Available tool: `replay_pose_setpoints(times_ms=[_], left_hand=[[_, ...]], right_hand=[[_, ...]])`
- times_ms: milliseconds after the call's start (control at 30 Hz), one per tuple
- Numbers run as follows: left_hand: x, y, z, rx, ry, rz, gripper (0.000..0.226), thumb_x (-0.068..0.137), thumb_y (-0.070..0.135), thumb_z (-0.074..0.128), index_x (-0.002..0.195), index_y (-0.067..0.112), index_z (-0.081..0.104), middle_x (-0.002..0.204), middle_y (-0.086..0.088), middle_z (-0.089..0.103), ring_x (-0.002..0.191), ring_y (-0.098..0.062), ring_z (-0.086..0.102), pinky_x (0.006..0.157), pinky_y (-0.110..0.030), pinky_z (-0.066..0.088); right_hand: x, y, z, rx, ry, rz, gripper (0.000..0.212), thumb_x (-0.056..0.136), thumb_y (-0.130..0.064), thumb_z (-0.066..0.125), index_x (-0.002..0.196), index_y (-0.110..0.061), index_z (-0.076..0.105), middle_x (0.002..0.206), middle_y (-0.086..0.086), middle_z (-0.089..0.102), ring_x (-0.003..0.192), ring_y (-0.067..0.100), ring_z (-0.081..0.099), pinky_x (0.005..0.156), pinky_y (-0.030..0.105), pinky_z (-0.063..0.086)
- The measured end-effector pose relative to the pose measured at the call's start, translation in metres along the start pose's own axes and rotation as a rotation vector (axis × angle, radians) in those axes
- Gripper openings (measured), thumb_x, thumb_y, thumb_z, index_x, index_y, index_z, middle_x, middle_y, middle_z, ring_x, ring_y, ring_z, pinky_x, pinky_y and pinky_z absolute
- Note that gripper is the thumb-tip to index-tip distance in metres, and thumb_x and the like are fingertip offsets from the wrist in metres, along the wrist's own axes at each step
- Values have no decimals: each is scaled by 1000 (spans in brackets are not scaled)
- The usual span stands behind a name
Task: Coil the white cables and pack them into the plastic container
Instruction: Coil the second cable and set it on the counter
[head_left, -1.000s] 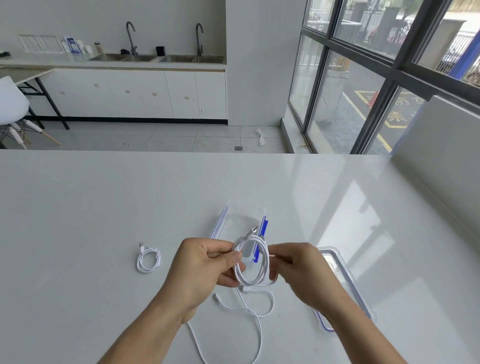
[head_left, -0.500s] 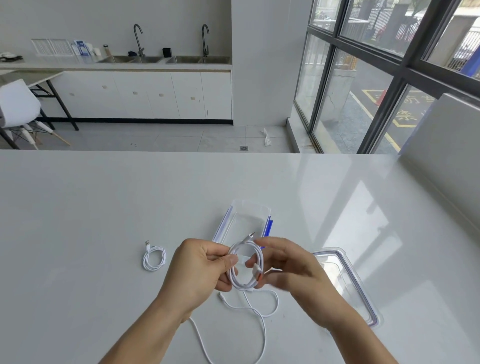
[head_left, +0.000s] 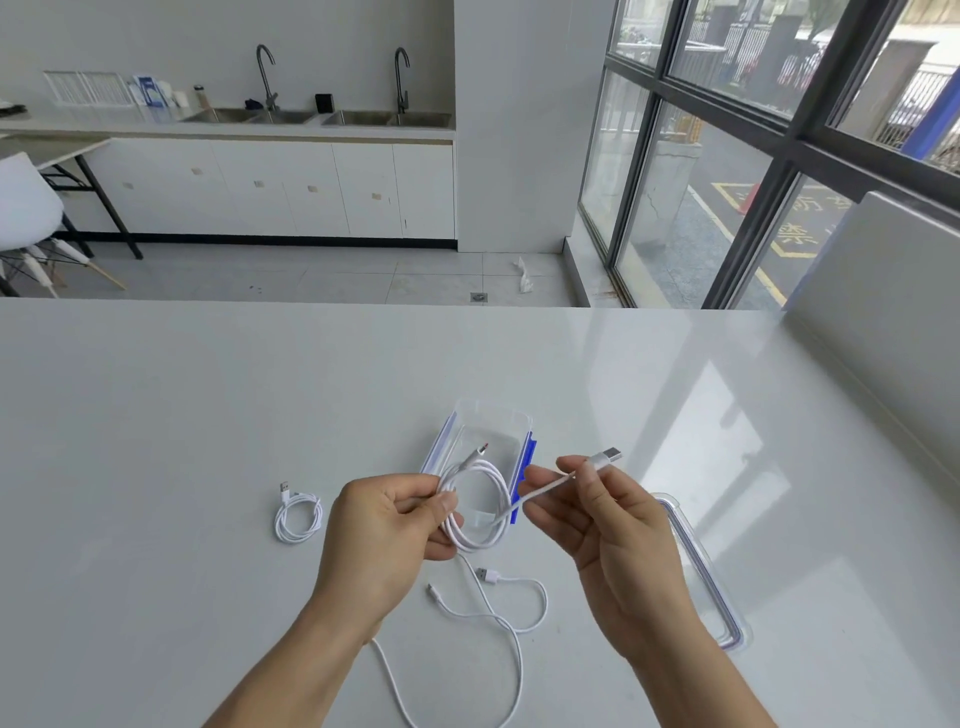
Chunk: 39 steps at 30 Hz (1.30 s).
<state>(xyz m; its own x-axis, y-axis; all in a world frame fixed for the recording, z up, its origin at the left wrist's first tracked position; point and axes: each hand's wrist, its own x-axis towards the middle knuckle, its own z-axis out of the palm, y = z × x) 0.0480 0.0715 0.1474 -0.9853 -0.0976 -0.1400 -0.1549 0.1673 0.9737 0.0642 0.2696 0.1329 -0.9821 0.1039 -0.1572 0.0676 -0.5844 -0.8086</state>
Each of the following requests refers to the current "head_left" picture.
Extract white slatted rack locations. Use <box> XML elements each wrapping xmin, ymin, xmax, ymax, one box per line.
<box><xmin>43</xmin><ymin>70</ymin><xmax>135</xmax><ymax>106</ymax></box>

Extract steel sink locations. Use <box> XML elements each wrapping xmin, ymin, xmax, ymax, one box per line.
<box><xmin>179</xmin><ymin>107</ymin><xmax>322</xmax><ymax>126</ymax></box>
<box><xmin>322</xmin><ymin>110</ymin><xmax>454</xmax><ymax>129</ymax></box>

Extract person's left hand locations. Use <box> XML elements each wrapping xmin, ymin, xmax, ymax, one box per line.
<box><xmin>311</xmin><ymin>474</ymin><xmax>460</xmax><ymax>646</ymax></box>

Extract blue white box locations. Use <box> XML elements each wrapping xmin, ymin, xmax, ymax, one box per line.
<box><xmin>128</xmin><ymin>74</ymin><xmax>170</xmax><ymax>108</ymax></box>

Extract white kitchen cabinet counter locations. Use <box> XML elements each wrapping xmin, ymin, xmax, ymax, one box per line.
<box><xmin>0</xmin><ymin>104</ymin><xmax>457</xmax><ymax>250</ymax></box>

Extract dark window frame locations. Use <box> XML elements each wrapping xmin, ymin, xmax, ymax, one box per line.
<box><xmin>577</xmin><ymin>0</ymin><xmax>960</xmax><ymax>310</ymax></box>

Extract beige table black legs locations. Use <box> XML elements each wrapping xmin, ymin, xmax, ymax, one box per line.
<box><xmin>0</xmin><ymin>134</ymin><xmax>144</xmax><ymax>299</ymax></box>

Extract person's right hand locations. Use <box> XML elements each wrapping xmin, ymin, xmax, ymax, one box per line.
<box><xmin>517</xmin><ymin>453</ymin><xmax>703</xmax><ymax>669</ymax></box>

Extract clear container lid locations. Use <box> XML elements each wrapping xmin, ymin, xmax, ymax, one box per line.
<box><xmin>648</xmin><ymin>491</ymin><xmax>751</xmax><ymax>654</ymax></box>

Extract clear container with blue clips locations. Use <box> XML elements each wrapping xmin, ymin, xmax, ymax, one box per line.
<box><xmin>419</xmin><ymin>399</ymin><xmax>539</xmax><ymax>526</ymax></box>

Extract white plastic chair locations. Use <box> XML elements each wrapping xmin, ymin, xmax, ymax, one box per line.
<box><xmin>0</xmin><ymin>151</ymin><xmax>127</xmax><ymax>299</ymax></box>

